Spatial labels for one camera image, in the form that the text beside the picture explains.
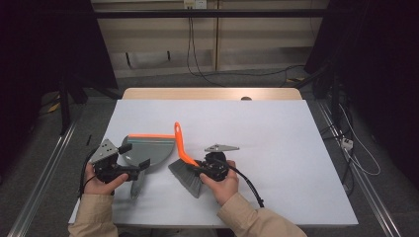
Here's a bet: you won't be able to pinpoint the hand-held gripper black cable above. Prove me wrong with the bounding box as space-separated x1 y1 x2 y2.
78 147 100 199
215 157 266 209

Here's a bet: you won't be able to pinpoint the white cable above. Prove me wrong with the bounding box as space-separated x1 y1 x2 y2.
338 103 381 177

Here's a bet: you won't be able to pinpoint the black metal stand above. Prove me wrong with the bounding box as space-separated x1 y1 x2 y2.
57 75 91 136

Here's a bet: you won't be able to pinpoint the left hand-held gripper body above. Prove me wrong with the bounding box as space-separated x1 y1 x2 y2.
89 138 141 185

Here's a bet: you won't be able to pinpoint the black horizontal bar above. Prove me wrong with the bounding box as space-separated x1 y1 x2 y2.
93 9 330 19

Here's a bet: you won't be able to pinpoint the wooden table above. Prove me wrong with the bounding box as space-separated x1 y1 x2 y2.
122 87 303 101

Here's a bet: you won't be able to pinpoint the left hand-held gripper black cable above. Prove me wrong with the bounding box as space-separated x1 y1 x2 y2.
78 147 100 199

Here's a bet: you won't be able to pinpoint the right hand-held gripper black cable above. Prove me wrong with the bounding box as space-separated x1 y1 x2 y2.
215 157 266 209

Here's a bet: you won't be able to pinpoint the grey dustpan with orange edge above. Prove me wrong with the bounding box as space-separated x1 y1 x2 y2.
121 133 176 200

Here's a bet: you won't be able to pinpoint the black curtain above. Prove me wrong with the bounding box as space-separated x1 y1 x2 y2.
0 0 119 177
304 0 419 191

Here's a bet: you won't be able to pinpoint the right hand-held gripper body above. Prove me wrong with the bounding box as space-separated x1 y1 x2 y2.
201 143 241 183

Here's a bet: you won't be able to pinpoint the orange brush with grey bristles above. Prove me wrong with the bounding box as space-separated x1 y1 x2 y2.
167 121 206 199

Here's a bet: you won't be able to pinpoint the white wall socket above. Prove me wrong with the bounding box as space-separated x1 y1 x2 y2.
183 0 208 10

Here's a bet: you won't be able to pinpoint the person's left hand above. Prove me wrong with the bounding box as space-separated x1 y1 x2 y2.
83 162 129 197

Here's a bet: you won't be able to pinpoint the black hanging cables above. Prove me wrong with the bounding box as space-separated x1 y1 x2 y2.
186 16 305 88

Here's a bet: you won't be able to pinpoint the person's right hand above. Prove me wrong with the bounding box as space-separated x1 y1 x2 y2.
199 160 240 207

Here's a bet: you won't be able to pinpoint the white table board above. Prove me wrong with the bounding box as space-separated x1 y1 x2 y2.
68 99 359 228

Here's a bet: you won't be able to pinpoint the metal floor rail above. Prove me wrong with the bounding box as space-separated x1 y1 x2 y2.
6 121 80 237
315 100 403 237

